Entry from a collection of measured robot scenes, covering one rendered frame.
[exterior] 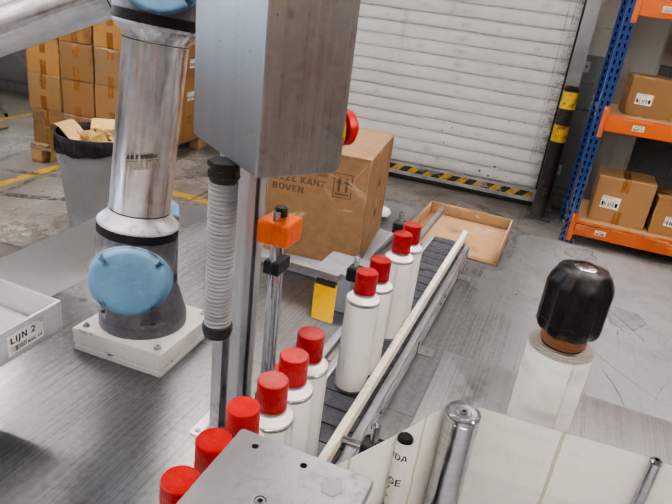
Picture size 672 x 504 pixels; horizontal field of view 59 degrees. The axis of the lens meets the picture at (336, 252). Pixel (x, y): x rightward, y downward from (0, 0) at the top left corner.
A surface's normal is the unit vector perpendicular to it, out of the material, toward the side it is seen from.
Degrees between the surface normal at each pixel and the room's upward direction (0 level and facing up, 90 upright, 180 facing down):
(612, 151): 90
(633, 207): 90
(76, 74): 93
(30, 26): 106
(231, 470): 0
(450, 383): 0
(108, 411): 0
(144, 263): 95
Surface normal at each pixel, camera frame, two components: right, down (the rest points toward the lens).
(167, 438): 0.11, -0.91
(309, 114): 0.54, 0.40
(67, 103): -0.33, 0.37
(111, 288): 0.15, 0.50
